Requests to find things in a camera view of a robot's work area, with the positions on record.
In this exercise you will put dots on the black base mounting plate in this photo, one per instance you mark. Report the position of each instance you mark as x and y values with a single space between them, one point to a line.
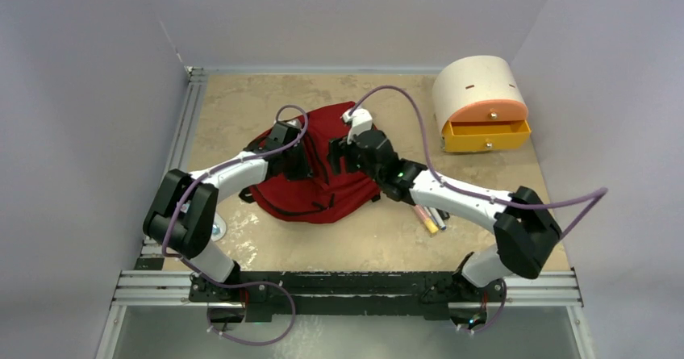
433 295

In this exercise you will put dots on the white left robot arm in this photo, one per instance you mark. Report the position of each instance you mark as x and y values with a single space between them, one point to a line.
182 212

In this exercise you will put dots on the white blue oval case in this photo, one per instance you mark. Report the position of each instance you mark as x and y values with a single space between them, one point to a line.
219 228

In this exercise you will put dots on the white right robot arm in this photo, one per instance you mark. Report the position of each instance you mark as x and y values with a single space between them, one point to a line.
525 234

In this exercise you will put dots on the orange upper drawer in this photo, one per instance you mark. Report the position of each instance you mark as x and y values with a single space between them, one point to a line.
486 111

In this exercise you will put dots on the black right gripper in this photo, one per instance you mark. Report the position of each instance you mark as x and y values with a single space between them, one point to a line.
338 147

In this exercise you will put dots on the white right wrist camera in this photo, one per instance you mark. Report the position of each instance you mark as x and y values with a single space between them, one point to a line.
359 120

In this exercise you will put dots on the cream rounded drawer cabinet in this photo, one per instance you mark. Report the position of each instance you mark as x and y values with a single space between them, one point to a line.
472 79

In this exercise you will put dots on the yellow marker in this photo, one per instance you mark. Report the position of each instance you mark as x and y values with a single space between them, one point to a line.
426 220

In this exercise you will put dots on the red student backpack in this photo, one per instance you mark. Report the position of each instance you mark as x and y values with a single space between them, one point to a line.
303 186

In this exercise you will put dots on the white blue marker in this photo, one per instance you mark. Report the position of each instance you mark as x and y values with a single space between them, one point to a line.
436 217

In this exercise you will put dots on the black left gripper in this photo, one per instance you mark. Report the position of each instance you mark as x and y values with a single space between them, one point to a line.
303 172

